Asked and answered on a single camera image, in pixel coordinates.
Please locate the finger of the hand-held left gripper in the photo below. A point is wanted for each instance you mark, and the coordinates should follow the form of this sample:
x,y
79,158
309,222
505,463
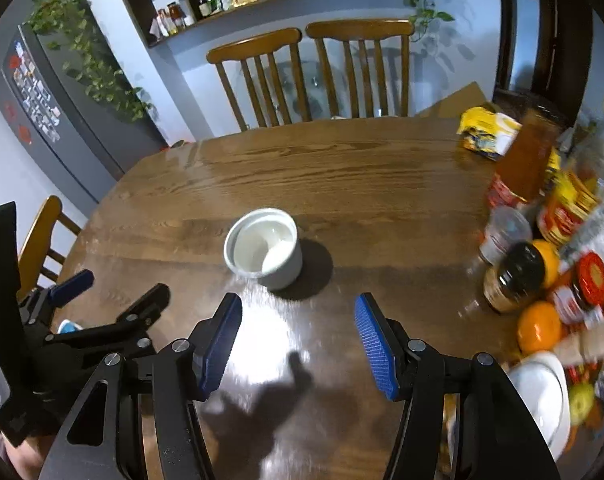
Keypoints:
x,y
71,284
141,305

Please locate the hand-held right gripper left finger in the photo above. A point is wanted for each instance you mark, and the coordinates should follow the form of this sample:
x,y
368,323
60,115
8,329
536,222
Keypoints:
x,y
221,345

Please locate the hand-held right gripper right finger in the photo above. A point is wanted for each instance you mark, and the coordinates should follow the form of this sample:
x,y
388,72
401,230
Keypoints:
x,y
377,350

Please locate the small white ramekin bowl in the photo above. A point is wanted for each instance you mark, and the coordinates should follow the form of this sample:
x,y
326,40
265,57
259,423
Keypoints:
x,y
262,255

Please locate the person's left hand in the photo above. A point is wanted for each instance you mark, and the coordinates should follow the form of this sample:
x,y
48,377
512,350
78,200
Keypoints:
x,y
26,460

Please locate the wooden slat-back chair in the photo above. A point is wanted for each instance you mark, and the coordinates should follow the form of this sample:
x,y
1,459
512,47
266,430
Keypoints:
x,y
359,29
254,45
36,240

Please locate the brown jar with dark lid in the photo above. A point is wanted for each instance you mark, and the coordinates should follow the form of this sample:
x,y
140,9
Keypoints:
x,y
514,275

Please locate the grey refrigerator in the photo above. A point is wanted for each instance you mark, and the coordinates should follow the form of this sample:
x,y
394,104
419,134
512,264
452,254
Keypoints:
x,y
81,125

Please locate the orange fruit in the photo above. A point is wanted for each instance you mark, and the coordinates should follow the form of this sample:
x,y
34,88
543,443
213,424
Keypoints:
x,y
549,260
539,327

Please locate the white round plate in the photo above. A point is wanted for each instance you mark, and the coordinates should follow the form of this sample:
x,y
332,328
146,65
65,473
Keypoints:
x,y
542,400

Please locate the clear plastic jar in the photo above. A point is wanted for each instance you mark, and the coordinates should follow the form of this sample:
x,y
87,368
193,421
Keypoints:
x,y
504,232

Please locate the group of fridge photo magnets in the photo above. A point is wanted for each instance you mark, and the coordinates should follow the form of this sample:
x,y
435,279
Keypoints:
x,y
36,95

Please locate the green apple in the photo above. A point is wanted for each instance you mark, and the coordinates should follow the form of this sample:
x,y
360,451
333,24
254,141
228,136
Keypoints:
x,y
582,402

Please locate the beige packet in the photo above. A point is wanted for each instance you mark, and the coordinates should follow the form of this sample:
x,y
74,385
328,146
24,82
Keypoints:
x,y
592,342

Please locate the trailing green plant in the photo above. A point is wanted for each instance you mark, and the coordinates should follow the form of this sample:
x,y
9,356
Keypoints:
x,y
96,70

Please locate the jar with red lid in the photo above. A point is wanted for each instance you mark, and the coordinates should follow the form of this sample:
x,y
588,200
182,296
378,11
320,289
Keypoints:
x,y
589,275

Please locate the yellow and white packet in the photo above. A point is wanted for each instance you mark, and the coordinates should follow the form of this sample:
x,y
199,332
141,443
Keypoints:
x,y
482,130

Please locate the brown cardboard box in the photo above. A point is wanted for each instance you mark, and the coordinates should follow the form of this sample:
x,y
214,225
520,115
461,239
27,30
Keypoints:
x,y
457,102

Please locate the climbing green vine plant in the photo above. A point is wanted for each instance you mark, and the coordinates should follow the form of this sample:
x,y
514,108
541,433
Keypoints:
x,y
427,5

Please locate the dark wooden door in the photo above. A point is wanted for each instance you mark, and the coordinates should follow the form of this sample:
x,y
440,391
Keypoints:
x,y
557,35

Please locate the dark wooden wall shelf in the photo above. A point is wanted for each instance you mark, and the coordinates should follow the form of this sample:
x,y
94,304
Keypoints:
x,y
141,27

